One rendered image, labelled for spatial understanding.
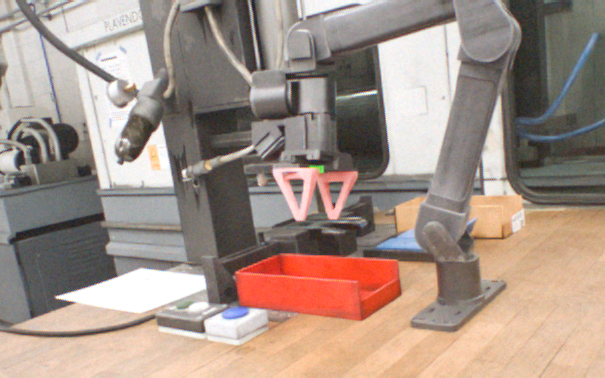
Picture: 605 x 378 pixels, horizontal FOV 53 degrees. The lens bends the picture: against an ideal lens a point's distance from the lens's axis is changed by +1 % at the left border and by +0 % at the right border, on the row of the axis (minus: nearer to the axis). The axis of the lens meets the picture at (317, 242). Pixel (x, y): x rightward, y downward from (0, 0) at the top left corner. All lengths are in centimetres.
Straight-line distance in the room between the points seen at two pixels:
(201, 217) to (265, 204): 85
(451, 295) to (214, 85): 65
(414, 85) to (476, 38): 97
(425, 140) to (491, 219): 54
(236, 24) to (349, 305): 59
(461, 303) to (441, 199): 15
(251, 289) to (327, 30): 43
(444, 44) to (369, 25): 87
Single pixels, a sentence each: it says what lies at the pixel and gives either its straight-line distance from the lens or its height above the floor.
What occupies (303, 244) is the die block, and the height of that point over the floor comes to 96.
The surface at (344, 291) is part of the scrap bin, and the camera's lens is 88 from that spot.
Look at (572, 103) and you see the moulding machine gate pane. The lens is 155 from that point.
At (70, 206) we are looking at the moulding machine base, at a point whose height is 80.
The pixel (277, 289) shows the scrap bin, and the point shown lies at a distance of 97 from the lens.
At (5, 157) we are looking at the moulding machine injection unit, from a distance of 474.
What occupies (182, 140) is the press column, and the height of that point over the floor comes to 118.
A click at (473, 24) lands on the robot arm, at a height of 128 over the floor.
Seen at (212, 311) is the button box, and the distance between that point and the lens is 94.
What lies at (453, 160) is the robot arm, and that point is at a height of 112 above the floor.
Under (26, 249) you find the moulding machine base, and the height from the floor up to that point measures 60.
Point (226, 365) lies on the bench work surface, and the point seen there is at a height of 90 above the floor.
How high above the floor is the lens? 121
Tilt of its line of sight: 12 degrees down
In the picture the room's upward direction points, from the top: 8 degrees counter-clockwise
